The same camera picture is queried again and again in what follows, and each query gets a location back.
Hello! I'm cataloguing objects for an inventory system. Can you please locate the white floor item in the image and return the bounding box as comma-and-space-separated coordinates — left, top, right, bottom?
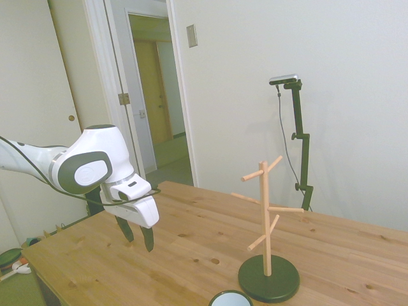
0, 263, 33, 281

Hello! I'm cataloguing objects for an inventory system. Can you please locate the white open door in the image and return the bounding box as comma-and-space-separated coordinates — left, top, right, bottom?
105, 0, 158, 175

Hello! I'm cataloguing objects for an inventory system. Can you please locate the dark blue mug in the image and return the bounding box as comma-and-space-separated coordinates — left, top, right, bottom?
208, 289, 253, 306

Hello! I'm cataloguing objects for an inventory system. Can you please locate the black camera stand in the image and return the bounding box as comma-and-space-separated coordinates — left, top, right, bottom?
282, 79, 314, 212

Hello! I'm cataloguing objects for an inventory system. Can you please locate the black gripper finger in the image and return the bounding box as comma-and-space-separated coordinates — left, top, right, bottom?
138, 224, 156, 253
115, 216, 135, 245

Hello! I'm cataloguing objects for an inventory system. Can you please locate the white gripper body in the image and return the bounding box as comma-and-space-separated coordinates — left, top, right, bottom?
100, 189, 160, 229

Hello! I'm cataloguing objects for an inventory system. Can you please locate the green round floor item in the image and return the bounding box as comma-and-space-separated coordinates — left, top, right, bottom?
0, 248, 24, 272

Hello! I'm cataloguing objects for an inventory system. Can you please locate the white door frame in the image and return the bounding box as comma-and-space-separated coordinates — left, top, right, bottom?
83, 0, 200, 188

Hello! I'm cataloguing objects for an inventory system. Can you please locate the wooden hallway door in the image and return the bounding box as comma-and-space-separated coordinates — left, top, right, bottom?
133, 40, 175, 145

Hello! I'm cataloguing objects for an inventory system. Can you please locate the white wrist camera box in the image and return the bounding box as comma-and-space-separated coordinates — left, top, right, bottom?
109, 173, 151, 203

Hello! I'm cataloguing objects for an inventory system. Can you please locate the black post behind gripper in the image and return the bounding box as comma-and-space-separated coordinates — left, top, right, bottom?
86, 187, 105, 218

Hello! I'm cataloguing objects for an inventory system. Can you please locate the wooden mug tree black base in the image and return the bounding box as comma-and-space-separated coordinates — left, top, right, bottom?
230, 155, 302, 304

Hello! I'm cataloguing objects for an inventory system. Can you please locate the beige wall switch plate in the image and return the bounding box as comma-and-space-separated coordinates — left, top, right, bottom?
186, 24, 199, 49

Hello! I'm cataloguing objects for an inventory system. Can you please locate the silver exterior camera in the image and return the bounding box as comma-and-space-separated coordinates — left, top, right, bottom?
269, 73, 300, 87

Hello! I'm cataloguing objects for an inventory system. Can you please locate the white closet door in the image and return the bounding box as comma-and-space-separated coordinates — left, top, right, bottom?
0, 0, 92, 256

